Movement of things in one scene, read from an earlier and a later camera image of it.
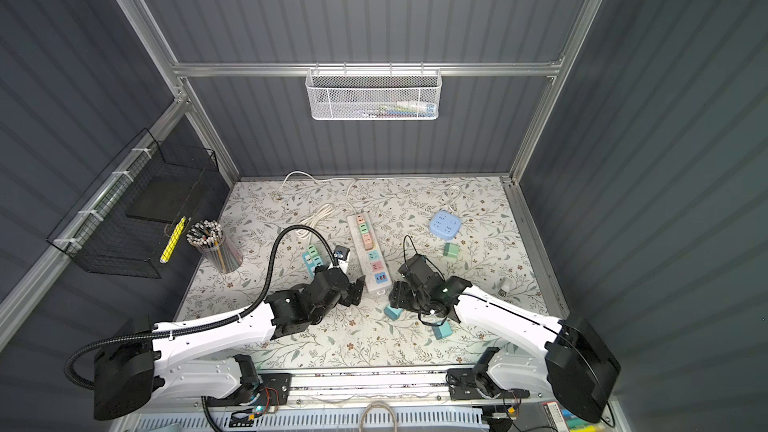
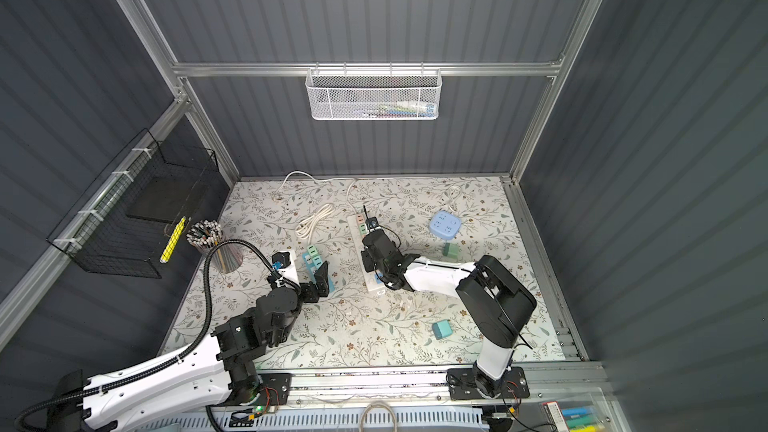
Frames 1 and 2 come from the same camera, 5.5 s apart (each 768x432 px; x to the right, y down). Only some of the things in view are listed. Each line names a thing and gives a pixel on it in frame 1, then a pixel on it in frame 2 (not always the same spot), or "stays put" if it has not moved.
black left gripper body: [350, 296] to [312, 296]
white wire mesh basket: [377, 94] stays put
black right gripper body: [406, 298] to [370, 263]
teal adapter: [443, 330] stays put
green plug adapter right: [451, 250] stays put
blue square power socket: [445, 225] stays put
